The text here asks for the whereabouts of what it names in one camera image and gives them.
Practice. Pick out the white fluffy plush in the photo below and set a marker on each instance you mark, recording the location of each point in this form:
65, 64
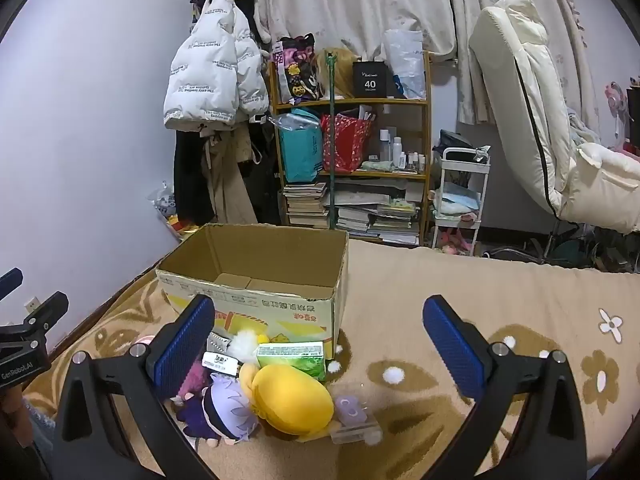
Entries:
245, 346

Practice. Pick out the pink plush toy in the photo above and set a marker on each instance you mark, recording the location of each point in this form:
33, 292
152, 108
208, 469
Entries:
195, 380

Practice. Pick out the black coat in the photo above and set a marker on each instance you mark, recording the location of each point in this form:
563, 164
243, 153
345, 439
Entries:
187, 175

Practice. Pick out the printed cartoon bag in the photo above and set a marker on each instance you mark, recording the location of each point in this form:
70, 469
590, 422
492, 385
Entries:
297, 70

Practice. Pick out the beige coat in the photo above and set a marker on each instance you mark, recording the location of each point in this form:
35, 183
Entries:
225, 185

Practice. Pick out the plastic bag of toys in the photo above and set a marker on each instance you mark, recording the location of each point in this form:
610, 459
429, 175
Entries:
165, 205

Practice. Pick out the printed cardboard box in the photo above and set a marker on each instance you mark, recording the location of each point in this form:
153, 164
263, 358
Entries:
300, 310

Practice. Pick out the white haired plush doll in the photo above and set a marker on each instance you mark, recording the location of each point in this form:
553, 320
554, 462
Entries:
225, 405

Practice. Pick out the group of white bottles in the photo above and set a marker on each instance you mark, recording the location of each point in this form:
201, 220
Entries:
397, 152

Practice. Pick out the clear packet with purple charm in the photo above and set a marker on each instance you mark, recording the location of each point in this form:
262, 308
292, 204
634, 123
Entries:
350, 410

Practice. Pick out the green tissue pack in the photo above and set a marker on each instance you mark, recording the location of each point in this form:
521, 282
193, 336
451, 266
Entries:
295, 357

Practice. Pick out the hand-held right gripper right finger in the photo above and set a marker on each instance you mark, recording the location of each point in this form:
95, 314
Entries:
450, 350

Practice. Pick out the person's left forearm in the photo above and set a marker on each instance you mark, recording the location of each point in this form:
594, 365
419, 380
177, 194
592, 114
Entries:
37, 435

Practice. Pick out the clear plastic bag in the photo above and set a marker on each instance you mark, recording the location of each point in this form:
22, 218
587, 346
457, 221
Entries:
405, 60

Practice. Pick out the stacks of books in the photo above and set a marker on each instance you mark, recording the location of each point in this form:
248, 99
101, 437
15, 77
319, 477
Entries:
375, 217

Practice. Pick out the red gift bag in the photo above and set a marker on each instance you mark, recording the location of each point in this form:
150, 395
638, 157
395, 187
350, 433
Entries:
345, 145

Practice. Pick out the black bag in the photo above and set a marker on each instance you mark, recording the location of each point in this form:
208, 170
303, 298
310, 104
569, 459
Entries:
452, 142

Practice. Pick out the folded pale green cloth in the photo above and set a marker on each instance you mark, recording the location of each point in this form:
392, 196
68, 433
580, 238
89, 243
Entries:
377, 165

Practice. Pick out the beige flower print blanket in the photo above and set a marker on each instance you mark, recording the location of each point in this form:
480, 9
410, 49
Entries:
400, 285

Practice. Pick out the white trolley cart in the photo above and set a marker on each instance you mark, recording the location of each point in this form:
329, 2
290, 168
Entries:
462, 157

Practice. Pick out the green pole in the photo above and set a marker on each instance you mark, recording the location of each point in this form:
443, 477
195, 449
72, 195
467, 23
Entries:
331, 160

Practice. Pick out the white wall socket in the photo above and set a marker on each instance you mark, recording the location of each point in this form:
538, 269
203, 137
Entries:
31, 304

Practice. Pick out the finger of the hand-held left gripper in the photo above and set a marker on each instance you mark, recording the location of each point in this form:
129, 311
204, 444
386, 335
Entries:
10, 282
47, 310

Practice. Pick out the light blue pillow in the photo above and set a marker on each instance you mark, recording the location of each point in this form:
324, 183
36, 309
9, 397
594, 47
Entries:
457, 200

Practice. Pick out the white puffer jacket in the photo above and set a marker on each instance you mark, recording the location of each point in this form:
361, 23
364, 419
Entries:
210, 60

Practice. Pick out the pink desk fan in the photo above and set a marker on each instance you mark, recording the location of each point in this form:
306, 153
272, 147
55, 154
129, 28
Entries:
617, 97

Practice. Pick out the yellow plush toy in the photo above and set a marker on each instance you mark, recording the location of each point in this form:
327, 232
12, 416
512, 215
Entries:
290, 400

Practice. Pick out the cream curtain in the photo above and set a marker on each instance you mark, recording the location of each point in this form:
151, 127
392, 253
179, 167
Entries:
360, 5

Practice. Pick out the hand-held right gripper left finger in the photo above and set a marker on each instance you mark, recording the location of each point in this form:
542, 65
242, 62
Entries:
185, 347

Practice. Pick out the small white labelled packet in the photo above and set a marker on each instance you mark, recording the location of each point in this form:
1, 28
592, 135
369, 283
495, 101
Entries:
220, 361

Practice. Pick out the black box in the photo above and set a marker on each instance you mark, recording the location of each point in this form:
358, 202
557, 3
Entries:
370, 80

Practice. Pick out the wooden shelf rack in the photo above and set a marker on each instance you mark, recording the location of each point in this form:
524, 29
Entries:
350, 102

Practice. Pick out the blonde wig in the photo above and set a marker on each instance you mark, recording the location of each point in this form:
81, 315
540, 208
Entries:
345, 75

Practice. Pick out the pink soft toy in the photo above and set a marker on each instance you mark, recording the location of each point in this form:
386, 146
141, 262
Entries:
455, 242

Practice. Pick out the teal shopping bag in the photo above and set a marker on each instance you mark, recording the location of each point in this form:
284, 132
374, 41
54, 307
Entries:
300, 155

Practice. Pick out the cream recliner chair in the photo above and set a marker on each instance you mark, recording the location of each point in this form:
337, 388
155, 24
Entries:
525, 110

